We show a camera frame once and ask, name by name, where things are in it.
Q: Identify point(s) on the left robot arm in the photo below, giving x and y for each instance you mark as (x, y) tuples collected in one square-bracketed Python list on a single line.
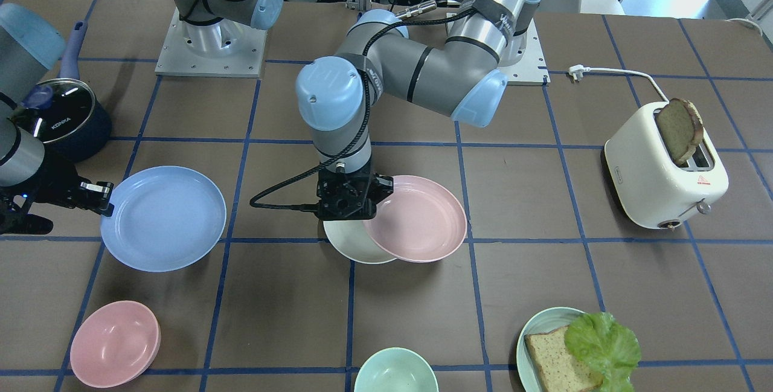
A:
[(461, 80)]

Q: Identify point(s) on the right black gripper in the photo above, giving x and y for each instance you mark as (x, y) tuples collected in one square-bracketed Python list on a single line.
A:
[(53, 182)]

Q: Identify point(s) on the dark blue pot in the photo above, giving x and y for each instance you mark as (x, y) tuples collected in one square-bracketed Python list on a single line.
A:
[(65, 112)]

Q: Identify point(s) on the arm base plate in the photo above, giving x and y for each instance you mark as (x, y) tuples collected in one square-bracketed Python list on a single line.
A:
[(523, 61), (223, 49)]

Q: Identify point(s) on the bread slice in toaster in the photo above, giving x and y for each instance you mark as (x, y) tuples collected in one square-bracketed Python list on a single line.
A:
[(681, 129)]

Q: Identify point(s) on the white toaster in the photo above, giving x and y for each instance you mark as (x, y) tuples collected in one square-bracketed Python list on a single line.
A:
[(652, 191)]

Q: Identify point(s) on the cream plate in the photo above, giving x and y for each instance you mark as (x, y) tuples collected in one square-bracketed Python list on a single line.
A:
[(350, 238)]

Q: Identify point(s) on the bread slice on plate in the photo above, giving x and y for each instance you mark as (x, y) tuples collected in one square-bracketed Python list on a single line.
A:
[(559, 370)]

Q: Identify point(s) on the blue plate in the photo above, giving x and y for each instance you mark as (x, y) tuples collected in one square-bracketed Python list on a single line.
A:
[(164, 218)]

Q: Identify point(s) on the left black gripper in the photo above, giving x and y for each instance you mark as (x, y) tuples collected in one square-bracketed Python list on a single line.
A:
[(383, 187)]

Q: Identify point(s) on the green plate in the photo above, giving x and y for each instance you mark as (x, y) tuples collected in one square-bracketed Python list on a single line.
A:
[(536, 330)]

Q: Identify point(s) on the pink bowl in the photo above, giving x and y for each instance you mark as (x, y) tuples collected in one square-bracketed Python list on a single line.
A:
[(115, 344)]

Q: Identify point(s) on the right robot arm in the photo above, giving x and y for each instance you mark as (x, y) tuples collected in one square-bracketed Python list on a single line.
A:
[(31, 53)]

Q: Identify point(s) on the green bowl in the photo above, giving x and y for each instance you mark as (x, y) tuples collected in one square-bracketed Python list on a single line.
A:
[(396, 369)]

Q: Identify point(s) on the lettuce leaf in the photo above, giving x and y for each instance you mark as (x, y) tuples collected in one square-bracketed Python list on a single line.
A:
[(599, 341)]

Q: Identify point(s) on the pink plate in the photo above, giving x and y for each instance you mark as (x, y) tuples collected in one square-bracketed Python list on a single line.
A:
[(420, 221)]

